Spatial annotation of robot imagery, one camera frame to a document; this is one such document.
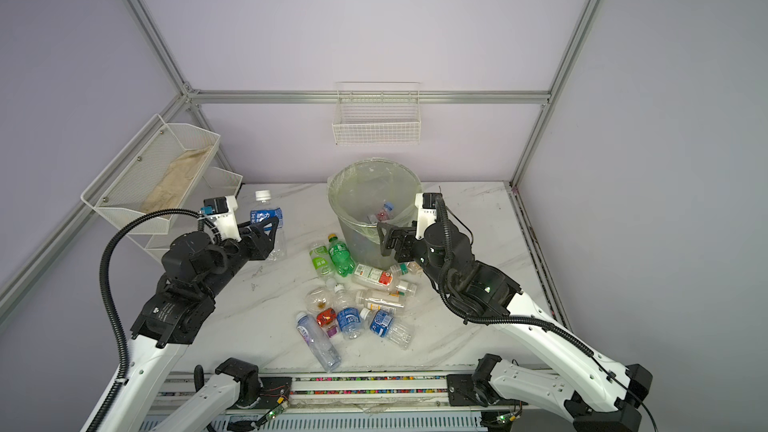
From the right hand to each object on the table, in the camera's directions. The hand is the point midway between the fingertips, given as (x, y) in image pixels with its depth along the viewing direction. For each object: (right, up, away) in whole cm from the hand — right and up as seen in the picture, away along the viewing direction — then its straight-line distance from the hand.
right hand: (390, 224), depth 64 cm
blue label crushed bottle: (-2, -28, +16) cm, 32 cm away
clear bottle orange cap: (-4, -23, +24) cm, 33 cm away
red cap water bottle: (-3, +1, +34) cm, 34 cm away
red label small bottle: (-18, -27, +18) cm, 37 cm away
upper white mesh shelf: (-65, +14, +18) cm, 69 cm away
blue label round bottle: (-12, -26, +16) cm, 33 cm away
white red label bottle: (-5, -17, +24) cm, 30 cm away
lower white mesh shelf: (-61, +12, +37) cm, 73 cm away
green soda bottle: (-16, -12, +31) cm, 37 cm away
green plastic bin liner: (-9, +10, +25) cm, 28 cm away
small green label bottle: (-22, -13, +28) cm, 38 cm away
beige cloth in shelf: (-58, +12, +16) cm, 61 cm away
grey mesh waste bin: (-9, -9, +25) cm, 28 cm away
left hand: (-27, 0, +1) cm, 28 cm away
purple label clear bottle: (-20, -32, +14) cm, 40 cm away
